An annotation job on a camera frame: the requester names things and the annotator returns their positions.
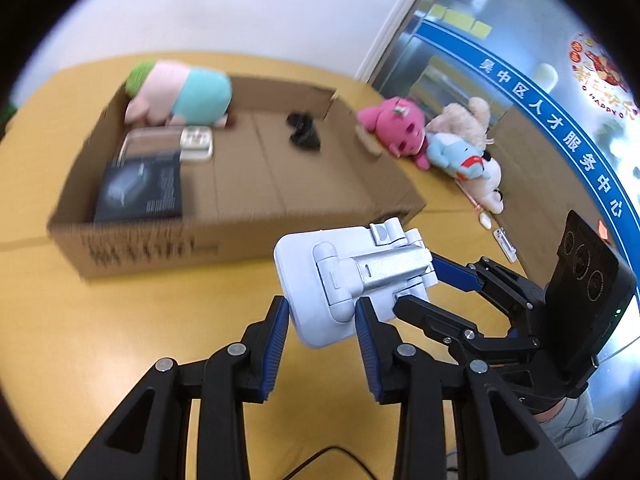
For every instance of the light blue plush toy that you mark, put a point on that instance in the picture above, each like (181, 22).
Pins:
(450, 152)

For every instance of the white door frame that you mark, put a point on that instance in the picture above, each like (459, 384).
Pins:
(395, 20)

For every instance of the small black object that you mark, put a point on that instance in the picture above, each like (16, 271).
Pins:
(304, 132)

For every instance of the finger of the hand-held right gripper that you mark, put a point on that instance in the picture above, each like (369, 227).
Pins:
(455, 275)
(430, 317)

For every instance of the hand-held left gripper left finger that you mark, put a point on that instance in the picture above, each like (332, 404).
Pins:
(272, 350)

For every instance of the red window sticker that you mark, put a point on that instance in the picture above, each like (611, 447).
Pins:
(605, 70)

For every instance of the cardboard box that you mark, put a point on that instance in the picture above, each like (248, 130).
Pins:
(150, 247)

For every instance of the yellow desktop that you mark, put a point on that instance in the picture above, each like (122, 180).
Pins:
(150, 320)

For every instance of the beige plush toy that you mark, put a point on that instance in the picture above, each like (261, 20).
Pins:
(460, 117)

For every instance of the glass door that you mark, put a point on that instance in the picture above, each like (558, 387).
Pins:
(500, 45)

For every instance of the white folding phone stand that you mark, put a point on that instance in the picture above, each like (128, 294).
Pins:
(310, 280)

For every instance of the pink teal green plush toy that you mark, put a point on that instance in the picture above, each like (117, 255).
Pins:
(200, 92)

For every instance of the yellow sticky note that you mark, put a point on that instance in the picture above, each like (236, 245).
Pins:
(481, 28)
(436, 11)
(459, 17)

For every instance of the white rectangular clip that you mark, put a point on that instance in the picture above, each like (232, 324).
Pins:
(506, 245)

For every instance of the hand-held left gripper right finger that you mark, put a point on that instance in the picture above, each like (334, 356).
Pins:
(367, 350)

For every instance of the small white oval object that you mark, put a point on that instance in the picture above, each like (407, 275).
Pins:
(485, 220)

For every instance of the clear plastic case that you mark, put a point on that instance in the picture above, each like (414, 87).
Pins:
(150, 142)

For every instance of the black product box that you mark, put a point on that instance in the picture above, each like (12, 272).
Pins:
(140, 190)

